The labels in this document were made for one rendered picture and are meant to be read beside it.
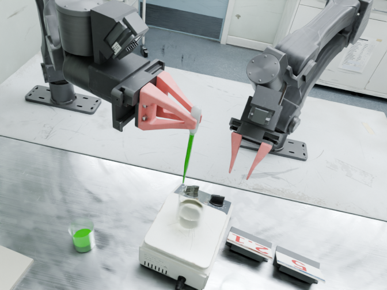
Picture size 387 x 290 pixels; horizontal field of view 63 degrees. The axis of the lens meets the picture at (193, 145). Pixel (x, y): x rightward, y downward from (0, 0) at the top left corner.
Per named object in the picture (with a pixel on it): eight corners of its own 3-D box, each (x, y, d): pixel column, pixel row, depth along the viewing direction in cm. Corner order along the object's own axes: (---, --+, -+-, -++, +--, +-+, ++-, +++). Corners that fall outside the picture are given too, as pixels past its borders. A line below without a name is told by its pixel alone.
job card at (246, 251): (231, 226, 68) (235, 216, 65) (272, 244, 66) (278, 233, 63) (222, 251, 64) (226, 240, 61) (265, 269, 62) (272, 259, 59)
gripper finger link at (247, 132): (258, 183, 58) (276, 135, 58) (222, 168, 59) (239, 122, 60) (256, 184, 64) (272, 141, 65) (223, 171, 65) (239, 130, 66)
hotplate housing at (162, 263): (178, 189, 73) (182, 166, 68) (232, 210, 71) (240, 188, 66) (131, 276, 58) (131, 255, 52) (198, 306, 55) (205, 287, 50)
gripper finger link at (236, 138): (254, 181, 58) (272, 134, 59) (217, 167, 59) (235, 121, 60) (253, 183, 64) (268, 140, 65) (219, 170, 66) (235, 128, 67)
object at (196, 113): (188, 130, 43) (193, 104, 40) (196, 134, 43) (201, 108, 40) (186, 133, 43) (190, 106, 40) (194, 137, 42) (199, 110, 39)
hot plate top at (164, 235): (170, 193, 62) (170, 190, 62) (227, 216, 60) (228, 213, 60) (141, 243, 54) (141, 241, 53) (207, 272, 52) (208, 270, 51)
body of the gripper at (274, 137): (280, 144, 58) (293, 107, 59) (227, 125, 60) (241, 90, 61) (275, 149, 65) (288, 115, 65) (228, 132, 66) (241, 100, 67)
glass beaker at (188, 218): (178, 236, 55) (182, 209, 50) (170, 210, 59) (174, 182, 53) (210, 229, 57) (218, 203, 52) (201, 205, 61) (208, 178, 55)
